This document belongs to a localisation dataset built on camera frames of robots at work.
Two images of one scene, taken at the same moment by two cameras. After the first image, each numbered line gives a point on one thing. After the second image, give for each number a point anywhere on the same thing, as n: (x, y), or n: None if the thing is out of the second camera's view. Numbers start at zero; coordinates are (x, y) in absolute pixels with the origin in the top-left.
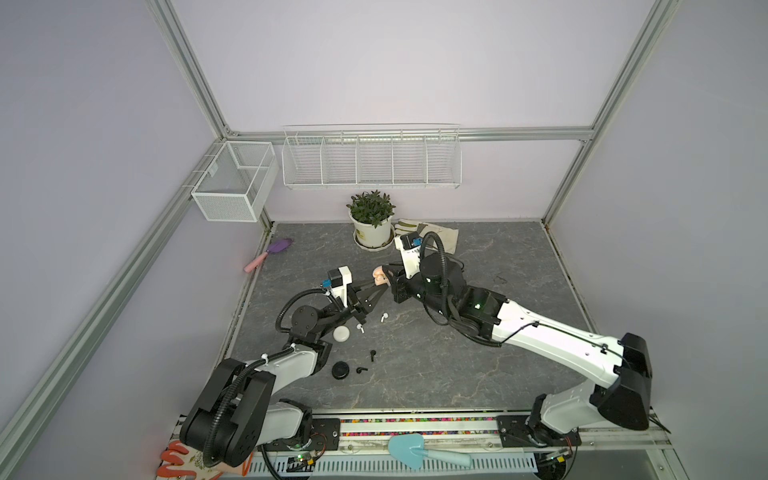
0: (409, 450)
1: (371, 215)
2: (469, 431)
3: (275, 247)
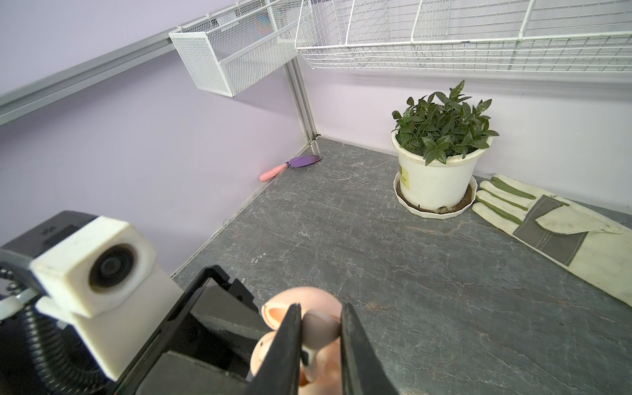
0: None
1: (437, 141)
2: None
3: (298, 162)
